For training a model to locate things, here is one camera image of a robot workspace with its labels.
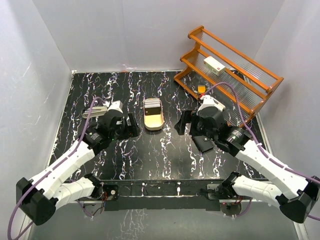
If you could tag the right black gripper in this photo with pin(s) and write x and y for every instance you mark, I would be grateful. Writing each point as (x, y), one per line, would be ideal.
(187, 117)

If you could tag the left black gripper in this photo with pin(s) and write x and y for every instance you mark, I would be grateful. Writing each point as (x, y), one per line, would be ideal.
(133, 131)

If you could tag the beige oval card tray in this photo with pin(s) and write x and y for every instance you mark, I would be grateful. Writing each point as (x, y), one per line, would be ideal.
(154, 122)

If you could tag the stack of credit cards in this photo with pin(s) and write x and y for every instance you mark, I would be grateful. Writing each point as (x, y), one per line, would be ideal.
(152, 106)

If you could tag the black leather card holder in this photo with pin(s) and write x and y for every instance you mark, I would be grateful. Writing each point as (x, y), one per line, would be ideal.
(203, 143)

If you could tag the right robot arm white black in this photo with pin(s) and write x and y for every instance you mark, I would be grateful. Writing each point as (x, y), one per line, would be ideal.
(293, 195)

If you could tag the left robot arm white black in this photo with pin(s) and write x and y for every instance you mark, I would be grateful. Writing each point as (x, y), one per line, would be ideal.
(46, 192)

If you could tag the orange small container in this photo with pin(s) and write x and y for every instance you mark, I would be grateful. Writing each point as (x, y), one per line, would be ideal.
(201, 89)

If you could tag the beige grey stapler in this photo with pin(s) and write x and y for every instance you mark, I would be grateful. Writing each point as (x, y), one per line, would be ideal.
(96, 111)

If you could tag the orange wooden shelf rack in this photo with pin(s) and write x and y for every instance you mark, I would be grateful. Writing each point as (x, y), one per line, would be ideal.
(245, 85)

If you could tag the white red small box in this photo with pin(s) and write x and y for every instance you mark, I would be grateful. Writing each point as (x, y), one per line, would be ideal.
(214, 65)

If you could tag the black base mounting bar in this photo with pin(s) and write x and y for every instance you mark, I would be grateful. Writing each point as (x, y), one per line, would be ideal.
(165, 194)

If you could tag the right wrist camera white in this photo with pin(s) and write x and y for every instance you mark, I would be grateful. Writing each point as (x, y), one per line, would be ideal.
(209, 101)

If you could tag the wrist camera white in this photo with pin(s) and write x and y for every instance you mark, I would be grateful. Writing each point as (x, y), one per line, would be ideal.
(209, 101)
(117, 106)

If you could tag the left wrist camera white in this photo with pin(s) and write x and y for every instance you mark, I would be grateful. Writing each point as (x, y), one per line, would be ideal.
(117, 106)

